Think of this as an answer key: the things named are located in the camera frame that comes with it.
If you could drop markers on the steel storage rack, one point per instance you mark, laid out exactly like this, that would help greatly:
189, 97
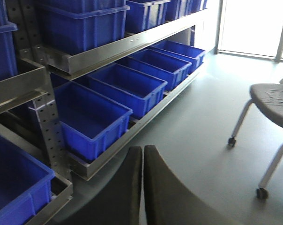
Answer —
80, 86

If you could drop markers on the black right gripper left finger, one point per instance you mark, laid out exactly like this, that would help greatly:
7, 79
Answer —
118, 203

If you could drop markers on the gray office chair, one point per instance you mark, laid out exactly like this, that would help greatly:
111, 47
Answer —
268, 98

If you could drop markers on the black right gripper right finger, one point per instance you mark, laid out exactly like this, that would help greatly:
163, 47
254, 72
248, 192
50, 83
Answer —
168, 201

